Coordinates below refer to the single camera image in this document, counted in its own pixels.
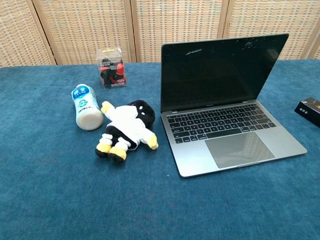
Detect white milk drink bottle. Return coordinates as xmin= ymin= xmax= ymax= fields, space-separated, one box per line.
xmin=70 ymin=83 xmax=105 ymax=131

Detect small black box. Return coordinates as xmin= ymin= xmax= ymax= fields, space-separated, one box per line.
xmin=294 ymin=97 xmax=320 ymax=129

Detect black white plush doll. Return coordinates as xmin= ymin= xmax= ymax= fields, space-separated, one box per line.
xmin=94 ymin=99 xmax=159 ymax=164

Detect grey laptop computer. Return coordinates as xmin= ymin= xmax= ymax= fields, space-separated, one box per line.
xmin=160 ymin=33 xmax=308 ymax=179

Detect woven rattan folding screen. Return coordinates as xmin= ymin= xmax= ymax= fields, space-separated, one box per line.
xmin=0 ymin=0 xmax=320 ymax=68

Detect blue fabric table cover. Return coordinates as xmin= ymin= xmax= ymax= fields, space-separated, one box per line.
xmin=0 ymin=58 xmax=320 ymax=240

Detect clear box with red-black item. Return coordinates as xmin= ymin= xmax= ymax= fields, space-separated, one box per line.
xmin=96 ymin=46 xmax=129 ymax=90

